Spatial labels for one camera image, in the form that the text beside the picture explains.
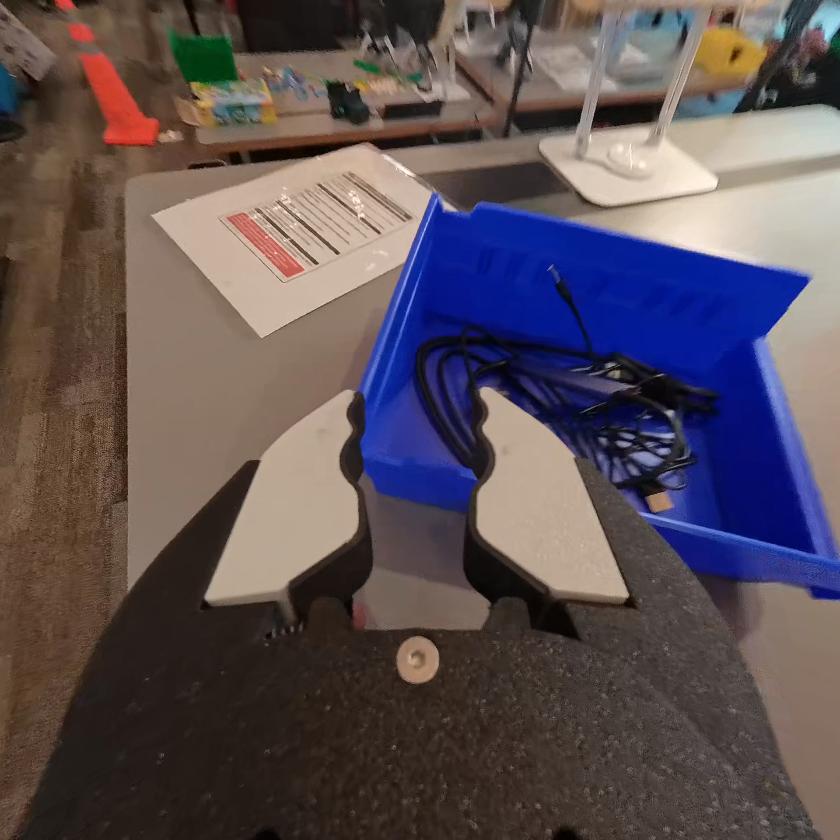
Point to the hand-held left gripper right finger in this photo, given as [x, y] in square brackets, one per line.
[544, 518]

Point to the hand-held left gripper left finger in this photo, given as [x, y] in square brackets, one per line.
[295, 512]

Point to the black USB-A plug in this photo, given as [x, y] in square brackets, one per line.
[659, 503]

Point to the blue plastic bin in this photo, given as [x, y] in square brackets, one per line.
[407, 459]

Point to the laminated instruction sheet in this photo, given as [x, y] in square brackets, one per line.
[262, 289]

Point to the white stand with poles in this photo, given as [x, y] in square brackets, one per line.
[656, 180]

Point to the grey background table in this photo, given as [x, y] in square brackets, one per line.
[295, 128]
[558, 92]

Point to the colourful toy box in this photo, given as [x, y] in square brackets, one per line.
[236, 105]

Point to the small black device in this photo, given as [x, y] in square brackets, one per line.
[348, 102]

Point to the orange traffic cone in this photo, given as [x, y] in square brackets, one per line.
[118, 98]

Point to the green brick plate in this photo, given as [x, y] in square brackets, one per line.
[203, 56]

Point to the yellow plastic object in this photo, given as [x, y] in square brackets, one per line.
[728, 52]

